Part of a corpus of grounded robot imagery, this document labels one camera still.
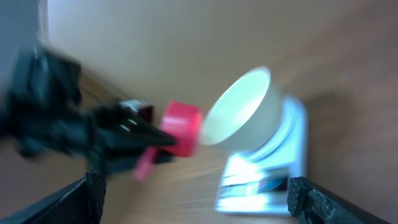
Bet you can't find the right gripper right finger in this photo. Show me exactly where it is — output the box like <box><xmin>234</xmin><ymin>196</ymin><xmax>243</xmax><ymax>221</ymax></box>
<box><xmin>287</xmin><ymin>177</ymin><xmax>389</xmax><ymax>224</ymax></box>

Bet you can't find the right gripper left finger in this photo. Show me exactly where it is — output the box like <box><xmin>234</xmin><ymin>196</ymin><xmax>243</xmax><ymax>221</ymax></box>
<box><xmin>1</xmin><ymin>171</ymin><xmax>107</xmax><ymax>224</ymax></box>

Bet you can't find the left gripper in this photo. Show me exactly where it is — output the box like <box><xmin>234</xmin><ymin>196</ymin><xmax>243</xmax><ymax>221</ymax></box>
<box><xmin>18</xmin><ymin>100</ymin><xmax>177</xmax><ymax>179</ymax></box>

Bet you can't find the pink measuring scoop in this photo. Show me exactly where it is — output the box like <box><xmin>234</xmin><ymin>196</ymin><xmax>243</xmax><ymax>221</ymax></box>
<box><xmin>132</xmin><ymin>100</ymin><xmax>203</xmax><ymax>181</ymax></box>

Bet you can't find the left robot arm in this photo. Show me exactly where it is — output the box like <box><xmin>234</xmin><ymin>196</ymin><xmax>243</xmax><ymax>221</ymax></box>
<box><xmin>1</xmin><ymin>49</ymin><xmax>177</xmax><ymax>176</ymax></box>

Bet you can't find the white digital kitchen scale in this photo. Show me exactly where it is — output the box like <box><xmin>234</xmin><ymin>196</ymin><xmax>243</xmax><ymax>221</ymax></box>
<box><xmin>215</xmin><ymin>96</ymin><xmax>308</xmax><ymax>216</ymax></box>

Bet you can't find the white bowl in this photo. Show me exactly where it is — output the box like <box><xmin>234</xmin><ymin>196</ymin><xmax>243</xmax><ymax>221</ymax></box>
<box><xmin>199</xmin><ymin>67</ymin><xmax>283</xmax><ymax>152</ymax></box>

